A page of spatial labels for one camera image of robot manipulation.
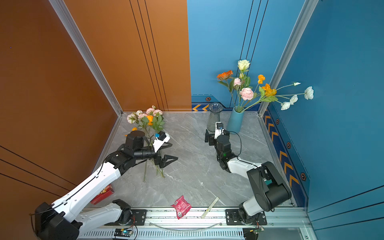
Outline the pink snack packet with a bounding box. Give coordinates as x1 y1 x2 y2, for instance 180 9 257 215
172 196 192 220

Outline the right circuit board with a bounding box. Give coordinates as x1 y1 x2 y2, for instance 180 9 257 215
243 226 265 240

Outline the pale wooden stick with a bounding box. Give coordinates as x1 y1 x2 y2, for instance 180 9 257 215
201 197 220 219

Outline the pink ranunculus stem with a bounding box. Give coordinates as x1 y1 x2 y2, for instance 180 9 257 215
233 77 254 113

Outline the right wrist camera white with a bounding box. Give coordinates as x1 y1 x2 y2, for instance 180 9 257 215
214 122 225 140

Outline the red white bandage box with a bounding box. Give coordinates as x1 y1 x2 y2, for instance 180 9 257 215
91 185 114 205

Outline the white pink peony stem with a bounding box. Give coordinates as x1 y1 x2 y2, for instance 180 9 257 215
242 81 315 113

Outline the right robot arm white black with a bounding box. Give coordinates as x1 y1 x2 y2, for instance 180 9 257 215
205 129 292 225

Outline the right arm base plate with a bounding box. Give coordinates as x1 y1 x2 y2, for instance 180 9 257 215
225 209 268 226

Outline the left aluminium corner post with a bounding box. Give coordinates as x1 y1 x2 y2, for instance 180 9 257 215
49 0 124 117

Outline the left green circuit board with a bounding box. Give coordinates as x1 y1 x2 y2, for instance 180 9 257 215
114 228 135 240

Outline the pink rose spray stem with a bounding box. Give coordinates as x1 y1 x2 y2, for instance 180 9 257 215
124 106 165 177

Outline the aluminium front rail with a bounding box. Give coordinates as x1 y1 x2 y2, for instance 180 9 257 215
80 207 317 240

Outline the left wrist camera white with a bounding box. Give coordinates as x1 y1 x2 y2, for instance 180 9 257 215
153 131 170 153

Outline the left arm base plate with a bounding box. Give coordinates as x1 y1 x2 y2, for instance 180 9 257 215
107 209 147 227

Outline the cream white rose stem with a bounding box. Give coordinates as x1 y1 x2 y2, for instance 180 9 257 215
235 59 252 112

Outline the right aluminium corner post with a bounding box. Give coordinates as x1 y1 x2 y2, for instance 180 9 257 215
257 0 320 118

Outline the aluminium corner post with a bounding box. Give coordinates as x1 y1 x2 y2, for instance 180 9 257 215
257 0 320 118
49 0 124 117

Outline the clear glass vase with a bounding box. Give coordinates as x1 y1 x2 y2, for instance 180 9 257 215
207 103 224 132

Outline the yellow orange poppy stem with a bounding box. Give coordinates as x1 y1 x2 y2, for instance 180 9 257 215
244 75 278 111

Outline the teal ceramic vase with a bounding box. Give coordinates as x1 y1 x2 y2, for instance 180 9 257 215
227 106 244 133

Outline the orange gerbera daisy stem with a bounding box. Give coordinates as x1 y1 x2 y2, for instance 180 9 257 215
217 70 237 108

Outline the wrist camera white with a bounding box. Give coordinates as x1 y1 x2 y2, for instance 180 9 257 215
153 131 170 153
214 122 225 140

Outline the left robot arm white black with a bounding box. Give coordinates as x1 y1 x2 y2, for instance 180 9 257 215
31 131 177 240

